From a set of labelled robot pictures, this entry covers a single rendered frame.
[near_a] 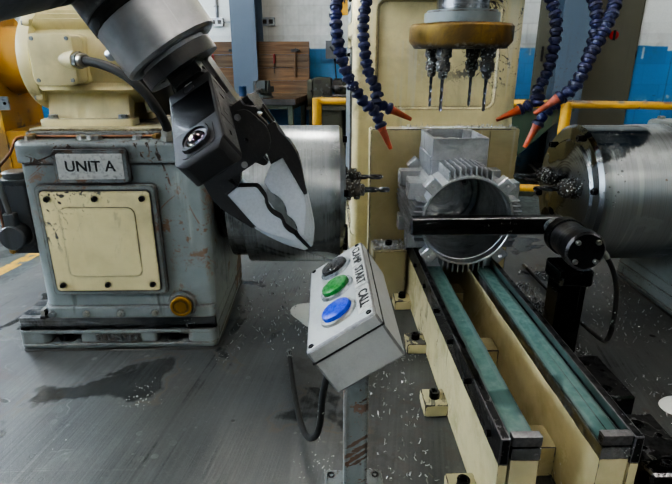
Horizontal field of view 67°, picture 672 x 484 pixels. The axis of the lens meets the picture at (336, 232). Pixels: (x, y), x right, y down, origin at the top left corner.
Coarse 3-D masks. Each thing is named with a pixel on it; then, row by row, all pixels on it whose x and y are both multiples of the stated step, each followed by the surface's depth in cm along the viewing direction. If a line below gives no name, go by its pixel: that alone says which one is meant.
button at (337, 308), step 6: (336, 300) 46; (342, 300) 45; (348, 300) 45; (330, 306) 46; (336, 306) 45; (342, 306) 44; (348, 306) 45; (324, 312) 46; (330, 312) 45; (336, 312) 44; (342, 312) 44; (324, 318) 45; (330, 318) 44; (336, 318) 44
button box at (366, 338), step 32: (352, 256) 55; (320, 288) 53; (352, 288) 48; (384, 288) 53; (320, 320) 47; (352, 320) 43; (384, 320) 43; (320, 352) 43; (352, 352) 43; (384, 352) 43; (352, 384) 44
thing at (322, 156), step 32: (288, 128) 89; (320, 128) 89; (320, 160) 83; (320, 192) 82; (352, 192) 88; (288, 224) 84; (320, 224) 84; (256, 256) 89; (288, 256) 90; (320, 256) 90
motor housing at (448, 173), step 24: (456, 168) 86; (480, 168) 85; (480, 192) 103; (504, 192) 85; (408, 216) 92; (432, 240) 96; (456, 240) 99; (480, 240) 95; (504, 240) 88; (456, 264) 90; (480, 264) 91
